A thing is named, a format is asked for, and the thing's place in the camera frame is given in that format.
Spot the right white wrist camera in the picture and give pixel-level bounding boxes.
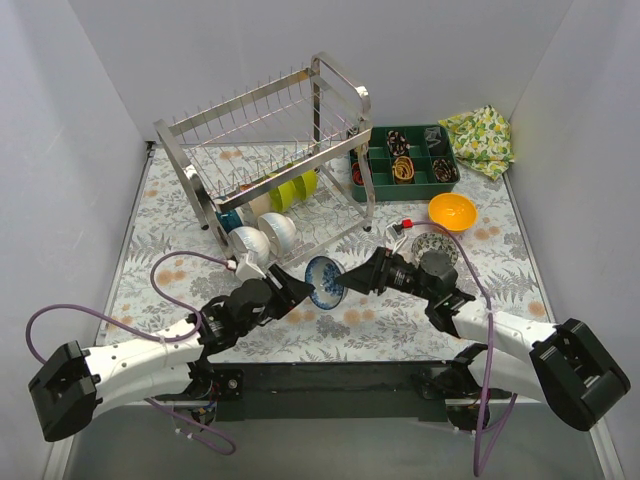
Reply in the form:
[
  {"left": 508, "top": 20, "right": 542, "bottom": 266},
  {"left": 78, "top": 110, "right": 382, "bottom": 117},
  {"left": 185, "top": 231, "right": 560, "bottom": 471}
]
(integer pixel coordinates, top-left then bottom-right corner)
[{"left": 385, "top": 219, "right": 414, "bottom": 254}]

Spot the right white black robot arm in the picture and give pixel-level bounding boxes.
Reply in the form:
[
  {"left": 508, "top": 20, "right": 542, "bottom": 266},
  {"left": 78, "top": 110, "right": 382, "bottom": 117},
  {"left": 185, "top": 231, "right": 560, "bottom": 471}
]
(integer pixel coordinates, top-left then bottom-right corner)
[{"left": 336, "top": 247, "right": 631, "bottom": 431}]

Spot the aluminium frame rail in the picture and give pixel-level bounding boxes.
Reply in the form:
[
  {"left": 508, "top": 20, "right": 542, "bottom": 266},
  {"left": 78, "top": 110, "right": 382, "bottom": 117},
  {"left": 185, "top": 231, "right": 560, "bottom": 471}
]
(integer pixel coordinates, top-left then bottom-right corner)
[{"left": 114, "top": 362, "right": 601, "bottom": 409}]

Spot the yellow ribbed bowl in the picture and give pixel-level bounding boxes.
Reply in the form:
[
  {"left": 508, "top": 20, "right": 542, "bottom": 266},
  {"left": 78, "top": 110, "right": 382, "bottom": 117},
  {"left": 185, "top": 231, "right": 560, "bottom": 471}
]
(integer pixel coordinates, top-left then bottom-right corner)
[{"left": 428, "top": 192, "right": 478, "bottom": 232}]

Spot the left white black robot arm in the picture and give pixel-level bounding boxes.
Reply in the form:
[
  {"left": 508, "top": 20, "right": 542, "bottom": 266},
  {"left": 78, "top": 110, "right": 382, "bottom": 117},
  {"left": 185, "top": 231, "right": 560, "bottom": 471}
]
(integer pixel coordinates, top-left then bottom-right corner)
[{"left": 28, "top": 265, "right": 315, "bottom": 442}]

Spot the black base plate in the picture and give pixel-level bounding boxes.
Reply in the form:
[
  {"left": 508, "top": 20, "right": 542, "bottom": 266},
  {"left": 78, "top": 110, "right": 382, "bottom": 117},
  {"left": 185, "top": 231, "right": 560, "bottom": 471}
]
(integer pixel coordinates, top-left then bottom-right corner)
[{"left": 216, "top": 361, "right": 465, "bottom": 422}]

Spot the green divided organizer tray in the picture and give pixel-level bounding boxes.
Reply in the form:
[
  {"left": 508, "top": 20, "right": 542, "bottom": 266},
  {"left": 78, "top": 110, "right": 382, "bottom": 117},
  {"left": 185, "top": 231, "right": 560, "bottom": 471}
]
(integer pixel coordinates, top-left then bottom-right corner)
[{"left": 365, "top": 124, "right": 460, "bottom": 202}]

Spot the grey rolled tie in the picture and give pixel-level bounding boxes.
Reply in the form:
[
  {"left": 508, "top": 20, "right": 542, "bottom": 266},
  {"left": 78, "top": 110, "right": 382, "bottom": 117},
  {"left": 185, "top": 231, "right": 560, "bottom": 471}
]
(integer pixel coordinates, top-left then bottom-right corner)
[{"left": 424, "top": 125, "right": 448, "bottom": 156}]

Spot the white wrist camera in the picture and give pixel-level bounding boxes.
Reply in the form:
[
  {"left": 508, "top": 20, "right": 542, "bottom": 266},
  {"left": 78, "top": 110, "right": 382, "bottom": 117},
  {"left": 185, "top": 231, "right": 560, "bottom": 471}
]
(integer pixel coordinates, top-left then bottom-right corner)
[
  {"left": 385, "top": 219, "right": 414, "bottom": 254},
  {"left": 226, "top": 250, "right": 266, "bottom": 282}
]

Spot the beige floral bowl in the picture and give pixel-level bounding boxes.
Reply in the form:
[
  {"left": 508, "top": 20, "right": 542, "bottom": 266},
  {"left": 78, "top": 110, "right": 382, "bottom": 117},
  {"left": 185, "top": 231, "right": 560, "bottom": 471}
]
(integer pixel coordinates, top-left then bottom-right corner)
[{"left": 244, "top": 193, "right": 272, "bottom": 220}]

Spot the steel two-tier dish rack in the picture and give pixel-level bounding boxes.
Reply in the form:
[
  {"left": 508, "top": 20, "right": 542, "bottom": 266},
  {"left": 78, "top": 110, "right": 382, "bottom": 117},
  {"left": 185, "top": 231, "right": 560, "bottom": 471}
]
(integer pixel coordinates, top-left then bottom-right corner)
[{"left": 154, "top": 52, "right": 376, "bottom": 260}]

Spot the lemon print cloth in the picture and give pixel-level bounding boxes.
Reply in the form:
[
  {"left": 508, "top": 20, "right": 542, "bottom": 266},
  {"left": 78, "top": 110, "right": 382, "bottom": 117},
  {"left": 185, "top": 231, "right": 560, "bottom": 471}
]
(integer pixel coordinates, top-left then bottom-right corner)
[{"left": 438, "top": 105, "right": 515, "bottom": 181}]

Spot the lime green bowl right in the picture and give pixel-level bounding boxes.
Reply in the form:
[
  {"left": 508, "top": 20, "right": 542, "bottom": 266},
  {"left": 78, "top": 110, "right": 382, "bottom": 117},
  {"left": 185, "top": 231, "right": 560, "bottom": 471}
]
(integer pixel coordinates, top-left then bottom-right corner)
[{"left": 293, "top": 169, "right": 318, "bottom": 201}]

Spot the pink black rolled tie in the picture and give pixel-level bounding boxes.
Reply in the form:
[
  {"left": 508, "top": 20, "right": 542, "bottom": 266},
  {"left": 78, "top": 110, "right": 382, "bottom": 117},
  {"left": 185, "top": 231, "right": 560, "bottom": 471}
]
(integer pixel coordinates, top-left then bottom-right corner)
[{"left": 386, "top": 130, "right": 410, "bottom": 157}]

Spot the white ribbed bowl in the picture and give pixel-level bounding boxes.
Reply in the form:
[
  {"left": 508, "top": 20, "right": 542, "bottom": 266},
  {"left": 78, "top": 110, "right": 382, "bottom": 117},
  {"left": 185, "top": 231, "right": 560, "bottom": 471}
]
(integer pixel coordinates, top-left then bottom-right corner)
[
  {"left": 228, "top": 226, "right": 270, "bottom": 266},
  {"left": 257, "top": 212, "right": 297, "bottom": 257}
]

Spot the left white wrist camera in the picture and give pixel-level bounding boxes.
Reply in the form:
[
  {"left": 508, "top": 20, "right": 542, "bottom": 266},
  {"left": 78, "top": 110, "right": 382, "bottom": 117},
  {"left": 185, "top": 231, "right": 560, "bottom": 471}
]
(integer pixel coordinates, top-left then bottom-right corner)
[{"left": 226, "top": 250, "right": 266, "bottom": 282}]

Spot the teal blue bowl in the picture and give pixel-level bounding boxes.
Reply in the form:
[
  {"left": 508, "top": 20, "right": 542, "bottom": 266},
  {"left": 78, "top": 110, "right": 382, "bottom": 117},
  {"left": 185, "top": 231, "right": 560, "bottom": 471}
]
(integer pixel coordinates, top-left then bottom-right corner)
[{"left": 216, "top": 208, "right": 245, "bottom": 233}]

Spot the white ribbed bowl front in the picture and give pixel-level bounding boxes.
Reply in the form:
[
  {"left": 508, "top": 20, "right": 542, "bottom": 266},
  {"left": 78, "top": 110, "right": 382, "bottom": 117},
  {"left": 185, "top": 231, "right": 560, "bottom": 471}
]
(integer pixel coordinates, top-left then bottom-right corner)
[{"left": 228, "top": 226, "right": 270, "bottom": 266}]

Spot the lime green bowl left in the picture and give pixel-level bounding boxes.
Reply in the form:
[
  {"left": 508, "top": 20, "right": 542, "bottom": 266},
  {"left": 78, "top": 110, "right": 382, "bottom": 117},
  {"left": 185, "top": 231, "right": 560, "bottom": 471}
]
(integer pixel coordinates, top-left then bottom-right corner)
[{"left": 269, "top": 181, "right": 297, "bottom": 213}]

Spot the dark floral rolled tie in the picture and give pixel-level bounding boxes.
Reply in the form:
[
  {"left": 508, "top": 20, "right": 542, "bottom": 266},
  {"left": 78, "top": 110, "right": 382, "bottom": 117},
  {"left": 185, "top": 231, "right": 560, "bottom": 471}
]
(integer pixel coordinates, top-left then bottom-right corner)
[{"left": 432, "top": 158, "right": 458, "bottom": 183}]

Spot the floral table mat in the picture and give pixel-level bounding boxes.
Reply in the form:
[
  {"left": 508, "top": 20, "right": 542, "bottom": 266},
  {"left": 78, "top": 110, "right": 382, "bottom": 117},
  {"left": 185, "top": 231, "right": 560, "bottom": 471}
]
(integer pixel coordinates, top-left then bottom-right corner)
[{"left": 98, "top": 150, "right": 549, "bottom": 363}]

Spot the red pattern bowl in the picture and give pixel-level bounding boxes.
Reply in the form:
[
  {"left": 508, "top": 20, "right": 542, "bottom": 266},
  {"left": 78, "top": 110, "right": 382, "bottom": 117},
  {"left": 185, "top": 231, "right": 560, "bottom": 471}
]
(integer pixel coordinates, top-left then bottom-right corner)
[{"left": 411, "top": 232, "right": 459, "bottom": 265}]

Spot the yellow patterned rolled tie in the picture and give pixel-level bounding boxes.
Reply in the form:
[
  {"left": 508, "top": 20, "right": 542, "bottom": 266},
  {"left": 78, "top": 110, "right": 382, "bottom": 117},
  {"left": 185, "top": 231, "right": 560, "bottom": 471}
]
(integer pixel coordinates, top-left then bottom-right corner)
[{"left": 392, "top": 156, "right": 415, "bottom": 184}]

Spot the lime green bowl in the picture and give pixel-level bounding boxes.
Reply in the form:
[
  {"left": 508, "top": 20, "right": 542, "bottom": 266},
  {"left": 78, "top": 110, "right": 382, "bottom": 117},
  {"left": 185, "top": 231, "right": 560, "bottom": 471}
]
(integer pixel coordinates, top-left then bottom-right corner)
[
  {"left": 293, "top": 169, "right": 318, "bottom": 201},
  {"left": 269, "top": 181, "right": 297, "bottom": 213}
]

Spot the orange navy rolled tie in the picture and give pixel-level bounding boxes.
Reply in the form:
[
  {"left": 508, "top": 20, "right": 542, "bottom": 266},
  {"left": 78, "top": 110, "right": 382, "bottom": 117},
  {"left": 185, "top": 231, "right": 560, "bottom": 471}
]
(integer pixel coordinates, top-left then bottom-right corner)
[{"left": 351, "top": 162, "right": 364, "bottom": 186}]

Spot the blue floral white bowl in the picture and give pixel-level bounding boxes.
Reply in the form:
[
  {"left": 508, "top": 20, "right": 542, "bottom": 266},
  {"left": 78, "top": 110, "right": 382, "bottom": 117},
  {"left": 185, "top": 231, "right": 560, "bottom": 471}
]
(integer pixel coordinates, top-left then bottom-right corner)
[{"left": 305, "top": 256, "right": 348, "bottom": 310}]

